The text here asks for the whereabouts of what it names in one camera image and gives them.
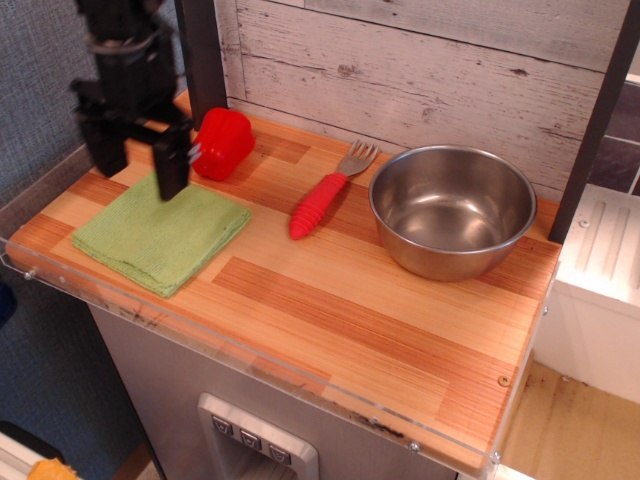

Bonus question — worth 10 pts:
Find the clear acrylic edge guard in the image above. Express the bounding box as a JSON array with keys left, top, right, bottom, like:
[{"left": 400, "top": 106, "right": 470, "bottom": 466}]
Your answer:
[{"left": 6, "top": 231, "right": 560, "bottom": 479}]

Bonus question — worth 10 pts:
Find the green cloth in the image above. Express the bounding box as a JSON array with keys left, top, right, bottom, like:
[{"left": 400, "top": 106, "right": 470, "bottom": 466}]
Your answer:
[{"left": 72, "top": 174, "right": 251, "bottom": 298}]

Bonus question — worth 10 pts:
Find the yellow object bottom left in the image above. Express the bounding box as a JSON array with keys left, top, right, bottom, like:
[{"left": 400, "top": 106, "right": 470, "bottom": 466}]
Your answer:
[{"left": 27, "top": 458, "right": 79, "bottom": 480}]

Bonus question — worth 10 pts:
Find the white toy sink unit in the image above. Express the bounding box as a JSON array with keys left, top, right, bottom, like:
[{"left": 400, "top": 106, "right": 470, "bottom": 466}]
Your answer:
[{"left": 533, "top": 185, "right": 639, "bottom": 402}]

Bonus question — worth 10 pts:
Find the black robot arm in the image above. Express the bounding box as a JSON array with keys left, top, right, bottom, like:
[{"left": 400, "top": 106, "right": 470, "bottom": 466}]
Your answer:
[{"left": 71, "top": 1, "right": 193, "bottom": 201}]

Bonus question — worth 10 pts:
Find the red toy bell pepper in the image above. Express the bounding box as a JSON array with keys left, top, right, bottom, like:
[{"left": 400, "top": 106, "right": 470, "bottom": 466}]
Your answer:
[{"left": 190, "top": 107, "right": 255, "bottom": 181}]

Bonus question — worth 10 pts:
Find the fork with red handle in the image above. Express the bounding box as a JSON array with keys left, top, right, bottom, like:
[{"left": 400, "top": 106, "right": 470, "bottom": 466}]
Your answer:
[{"left": 289, "top": 140, "right": 380, "bottom": 240}]

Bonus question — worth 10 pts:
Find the silver dispenser panel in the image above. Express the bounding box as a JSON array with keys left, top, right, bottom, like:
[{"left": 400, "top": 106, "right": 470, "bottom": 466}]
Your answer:
[{"left": 198, "top": 393, "right": 320, "bottom": 479}]

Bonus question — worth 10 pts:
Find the dark right frame post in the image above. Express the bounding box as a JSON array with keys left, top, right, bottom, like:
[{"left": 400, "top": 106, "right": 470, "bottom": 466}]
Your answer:
[{"left": 548, "top": 0, "right": 639, "bottom": 244}]

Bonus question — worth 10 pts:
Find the stainless steel bowl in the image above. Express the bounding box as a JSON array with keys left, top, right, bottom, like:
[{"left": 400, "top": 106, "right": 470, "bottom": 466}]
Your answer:
[{"left": 369, "top": 145, "right": 537, "bottom": 282}]

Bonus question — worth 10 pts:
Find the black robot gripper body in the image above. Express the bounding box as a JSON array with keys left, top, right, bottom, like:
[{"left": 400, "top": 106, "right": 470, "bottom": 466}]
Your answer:
[{"left": 71, "top": 34, "right": 191, "bottom": 145}]

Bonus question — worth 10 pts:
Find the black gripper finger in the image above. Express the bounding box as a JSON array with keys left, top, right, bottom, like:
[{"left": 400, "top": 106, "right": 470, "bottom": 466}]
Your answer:
[
  {"left": 79, "top": 114, "right": 128, "bottom": 178},
  {"left": 152, "top": 126, "right": 192, "bottom": 201}
]

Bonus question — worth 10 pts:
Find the grey toy fridge cabinet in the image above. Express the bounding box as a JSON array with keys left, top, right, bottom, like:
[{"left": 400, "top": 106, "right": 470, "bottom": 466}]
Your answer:
[{"left": 90, "top": 307, "right": 456, "bottom": 479}]

